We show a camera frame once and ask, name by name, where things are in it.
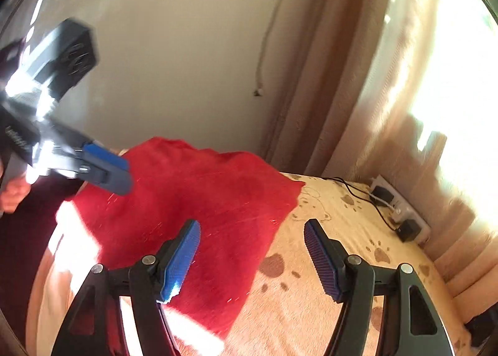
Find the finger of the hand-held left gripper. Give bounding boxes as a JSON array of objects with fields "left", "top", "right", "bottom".
[
  {"left": 80, "top": 141, "right": 131, "bottom": 174},
  {"left": 76, "top": 167, "right": 134, "bottom": 196}
]

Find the red knit sweater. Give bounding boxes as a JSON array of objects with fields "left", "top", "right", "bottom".
[{"left": 54, "top": 137, "right": 306, "bottom": 341}]

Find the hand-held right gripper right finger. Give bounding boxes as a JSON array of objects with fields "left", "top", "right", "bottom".
[{"left": 303, "top": 218, "right": 456, "bottom": 356}]

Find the small black plug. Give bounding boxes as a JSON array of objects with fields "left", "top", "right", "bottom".
[{"left": 373, "top": 186, "right": 394, "bottom": 206}]

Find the white power strip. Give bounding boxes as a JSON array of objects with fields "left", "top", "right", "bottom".
[{"left": 369, "top": 174, "right": 432, "bottom": 243}]

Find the thin wall cable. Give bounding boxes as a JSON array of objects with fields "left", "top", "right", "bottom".
[{"left": 255, "top": 0, "right": 306, "bottom": 97}]

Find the person's left hand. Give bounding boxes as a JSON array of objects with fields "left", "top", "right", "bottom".
[{"left": 0, "top": 157, "right": 32, "bottom": 214}]

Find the black power adapter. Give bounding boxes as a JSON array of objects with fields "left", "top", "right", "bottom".
[{"left": 397, "top": 220, "right": 421, "bottom": 242}]

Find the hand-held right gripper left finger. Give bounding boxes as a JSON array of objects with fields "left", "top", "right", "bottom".
[{"left": 50, "top": 219, "right": 202, "bottom": 356}]

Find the black power cable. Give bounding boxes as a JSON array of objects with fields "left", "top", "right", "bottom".
[{"left": 321, "top": 176, "right": 401, "bottom": 232}]

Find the cream patterned curtain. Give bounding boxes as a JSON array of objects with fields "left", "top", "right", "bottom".
[{"left": 265, "top": 0, "right": 498, "bottom": 298}]

